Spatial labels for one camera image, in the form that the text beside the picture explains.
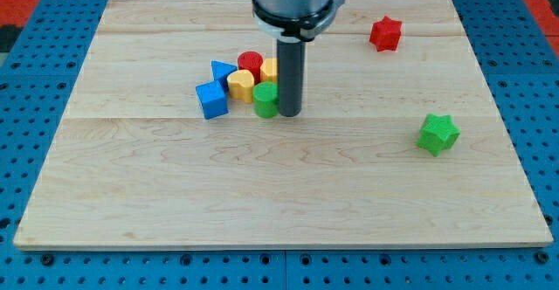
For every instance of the yellow hexagon block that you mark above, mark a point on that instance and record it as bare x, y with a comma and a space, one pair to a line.
269, 70

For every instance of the blue cube block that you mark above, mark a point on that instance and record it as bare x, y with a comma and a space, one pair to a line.
212, 99

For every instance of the green cylinder block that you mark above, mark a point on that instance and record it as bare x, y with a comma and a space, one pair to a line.
265, 97

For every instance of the green star block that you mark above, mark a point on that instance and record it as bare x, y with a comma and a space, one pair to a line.
437, 133

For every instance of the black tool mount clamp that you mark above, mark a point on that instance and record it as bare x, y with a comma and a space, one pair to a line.
300, 29

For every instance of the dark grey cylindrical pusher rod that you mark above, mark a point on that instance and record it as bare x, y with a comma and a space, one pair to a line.
291, 61

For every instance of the yellow heart block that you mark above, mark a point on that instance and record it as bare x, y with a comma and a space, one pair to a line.
241, 84

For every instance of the red star block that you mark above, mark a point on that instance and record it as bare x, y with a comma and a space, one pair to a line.
385, 34

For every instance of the blue triangle block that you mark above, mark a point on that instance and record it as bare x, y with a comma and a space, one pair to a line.
221, 71

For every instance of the wooden board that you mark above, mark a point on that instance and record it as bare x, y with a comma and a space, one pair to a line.
134, 165

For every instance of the red cylinder block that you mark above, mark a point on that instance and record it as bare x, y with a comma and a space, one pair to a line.
251, 61

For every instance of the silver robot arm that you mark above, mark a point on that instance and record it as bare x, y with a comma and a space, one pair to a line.
293, 9

